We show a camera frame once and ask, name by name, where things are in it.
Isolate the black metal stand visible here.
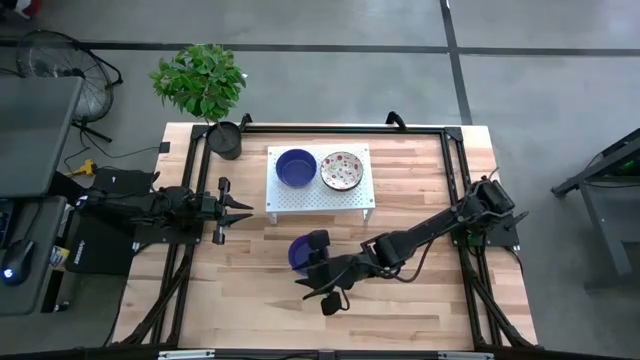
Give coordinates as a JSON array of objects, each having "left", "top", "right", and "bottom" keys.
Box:
[{"left": 549, "top": 127, "right": 640, "bottom": 292}]

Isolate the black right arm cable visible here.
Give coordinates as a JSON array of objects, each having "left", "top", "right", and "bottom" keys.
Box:
[{"left": 389, "top": 234, "right": 441, "bottom": 284}]

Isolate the red white object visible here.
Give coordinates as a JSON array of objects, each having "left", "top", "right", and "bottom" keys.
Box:
[{"left": 0, "top": 0, "right": 44, "bottom": 20}]

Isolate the grey tabletop panel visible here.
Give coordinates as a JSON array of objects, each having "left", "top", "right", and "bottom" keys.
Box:
[{"left": 0, "top": 74, "right": 84, "bottom": 199}]

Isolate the black Trossen control box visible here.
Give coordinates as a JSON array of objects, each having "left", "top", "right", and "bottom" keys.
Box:
[{"left": 64, "top": 214, "right": 137, "bottom": 276}]

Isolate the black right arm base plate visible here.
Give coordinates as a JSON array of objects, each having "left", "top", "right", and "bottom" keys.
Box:
[{"left": 451, "top": 214, "right": 522, "bottom": 250}]

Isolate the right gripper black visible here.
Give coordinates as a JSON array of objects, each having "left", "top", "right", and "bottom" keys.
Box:
[{"left": 294, "top": 229, "right": 369, "bottom": 317}]

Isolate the green bowl floral interior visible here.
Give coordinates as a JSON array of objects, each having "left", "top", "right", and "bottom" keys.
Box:
[{"left": 319, "top": 150, "right": 365, "bottom": 192}]

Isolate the white perforated metal shelf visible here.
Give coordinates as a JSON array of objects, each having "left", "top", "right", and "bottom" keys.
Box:
[{"left": 264, "top": 143, "right": 377, "bottom": 225}]

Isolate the purple mini bowl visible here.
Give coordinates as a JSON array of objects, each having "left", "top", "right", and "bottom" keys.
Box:
[
  {"left": 287, "top": 234, "right": 321, "bottom": 275},
  {"left": 275, "top": 148, "right": 318, "bottom": 189}
]

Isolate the silver metal bracket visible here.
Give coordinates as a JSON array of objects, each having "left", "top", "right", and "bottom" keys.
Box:
[
  {"left": 157, "top": 349, "right": 216, "bottom": 360},
  {"left": 437, "top": 351, "right": 496, "bottom": 360}
]

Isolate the yellow white card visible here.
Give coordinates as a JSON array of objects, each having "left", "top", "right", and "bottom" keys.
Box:
[{"left": 48, "top": 244, "right": 71, "bottom": 271}]

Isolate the green leafy small tree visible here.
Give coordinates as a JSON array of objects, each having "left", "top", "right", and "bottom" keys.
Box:
[{"left": 148, "top": 42, "right": 248, "bottom": 124}]

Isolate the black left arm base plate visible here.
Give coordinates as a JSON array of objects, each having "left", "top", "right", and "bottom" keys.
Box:
[{"left": 132, "top": 222, "right": 204, "bottom": 246}]

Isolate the black computer mouse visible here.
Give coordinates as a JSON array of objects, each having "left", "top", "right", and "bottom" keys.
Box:
[{"left": 1, "top": 238, "right": 37, "bottom": 287}]

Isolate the black floor fan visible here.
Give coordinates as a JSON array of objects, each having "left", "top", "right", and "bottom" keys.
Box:
[{"left": 14, "top": 28, "right": 124, "bottom": 144}]

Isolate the yellow plug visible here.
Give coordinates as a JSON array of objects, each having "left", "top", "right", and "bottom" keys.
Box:
[{"left": 66, "top": 158, "right": 97, "bottom": 177}]

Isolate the dark grey side desk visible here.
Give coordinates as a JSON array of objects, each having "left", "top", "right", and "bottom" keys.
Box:
[{"left": 0, "top": 194, "right": 69, "bottom": 317}]

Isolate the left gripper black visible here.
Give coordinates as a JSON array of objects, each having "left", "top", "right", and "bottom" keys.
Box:
[{"left": 198, "top": 176, "right": 255, "bottom": 246}]

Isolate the black plant pot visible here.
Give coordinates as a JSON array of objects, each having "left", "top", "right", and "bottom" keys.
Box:
[{"left": 205, "top": 120, "right": 244, "bottom": 162}]

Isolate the black aluminium table frame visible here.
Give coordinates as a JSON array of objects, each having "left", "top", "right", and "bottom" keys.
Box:
[{"left": 112, "top": 123, "right": 539, "bottom": 351}]

